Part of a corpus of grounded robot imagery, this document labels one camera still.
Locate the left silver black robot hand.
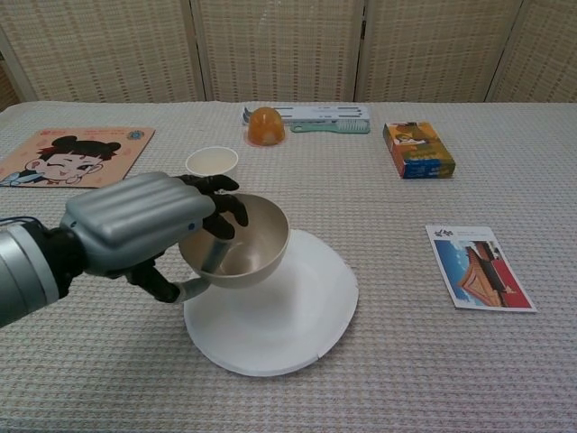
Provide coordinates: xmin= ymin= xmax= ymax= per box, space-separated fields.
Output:
xmin=60 ymin=170 xmax=249 ymax=304

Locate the white paper cup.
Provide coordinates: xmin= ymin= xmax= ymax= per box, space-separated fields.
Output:
xmin=185 ymin=147 xmax=239 ymax=182

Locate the beige bowl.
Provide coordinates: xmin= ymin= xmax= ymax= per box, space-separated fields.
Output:
xmin=178 ymin=193 xmax=290 ymax=290

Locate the white paper plate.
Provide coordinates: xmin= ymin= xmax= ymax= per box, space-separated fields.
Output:
xmin=183 ymin=228 xmax=361 ymax=378

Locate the cartoon girl mouse pad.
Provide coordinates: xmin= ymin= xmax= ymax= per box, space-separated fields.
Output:
xmin=0 ymin=126 xmax=157 ymax=189

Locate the woven folding screen panel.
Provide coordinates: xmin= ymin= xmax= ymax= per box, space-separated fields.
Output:
xmin=485 ymin=0 xmax=577 ymax=104
xmin=353 ymin=0 xmax=527 ymax=104
xmin=191 ymin=0 xmax=369 ymax=104
xmin=0 ymin=0 xmax=209 ymax=104

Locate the green comb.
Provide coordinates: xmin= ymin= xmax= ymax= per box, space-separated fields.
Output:
xmin=289 ymin=120 xmax=371 ymax=135

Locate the white folding stand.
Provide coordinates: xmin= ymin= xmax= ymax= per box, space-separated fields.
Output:
xmin=238 ymin=105 xmax=371 ymax=125

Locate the colourful card box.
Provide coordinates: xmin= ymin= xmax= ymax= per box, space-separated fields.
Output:
xmin=382 ymin=120 xmax=456 ymax=180

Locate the beige woven tablecloth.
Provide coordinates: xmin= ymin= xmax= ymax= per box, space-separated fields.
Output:
xmin=0 ymin=101 xmax=577 ymax=433

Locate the red roof postcard booklet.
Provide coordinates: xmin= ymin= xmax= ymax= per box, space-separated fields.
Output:
xmin=425 ymin=225 xmax=538 ymax=313

